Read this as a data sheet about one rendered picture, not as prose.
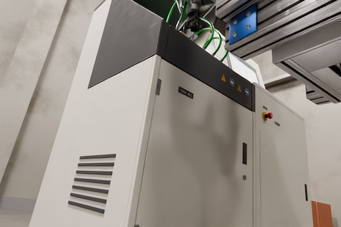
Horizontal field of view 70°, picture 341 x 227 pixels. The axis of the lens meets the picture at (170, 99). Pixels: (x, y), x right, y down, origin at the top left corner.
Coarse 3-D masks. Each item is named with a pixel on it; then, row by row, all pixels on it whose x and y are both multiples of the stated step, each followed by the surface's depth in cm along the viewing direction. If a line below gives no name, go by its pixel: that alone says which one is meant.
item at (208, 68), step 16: (176, 32) 99; (176, 48) 97; (192, 48) 105; (176, 64) 96; (192, 64) 103; (208, 64) 110; (224, 64) 120; (208, 80) 108; (240, 80) 127; (240, 96) 124
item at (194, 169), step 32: (160, 64) 90; (160, 96) 87; (192, 96) 98; (224, 96) 114; (160, 128) 84; (192, 128) 95; (224, 128) 109; (160, 160) 81; (192, 160) 91; (224, 160) 105; (160, 192) 78; (192, 192) 88; (224, 192) 100; (160, 224) 76; (192, 224) 85; (224, 224) 96
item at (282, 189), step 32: (256, 64) 224; (256, 96) 136; (256, 128) 129; (288, 128) 157; (256, 160) 122; (288, 160) 147; (256, 192) 117; (288, 192) 139; (256, 224) 112; (288, 224) 132
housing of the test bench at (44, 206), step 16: (96, 16) 166; (96, 32) 153; (96, 48) 142; (80, 64) 155; (80, 80) 144; (80, 96) 134; (64, 112) 145; (80, 112) 126; (64, 128) 135; (64, 144) 126; (64, 160) 119; (48, 176) 128; (48, 192) 120; (48, 208) 113; (32, 224) 121; (48, 224) 107
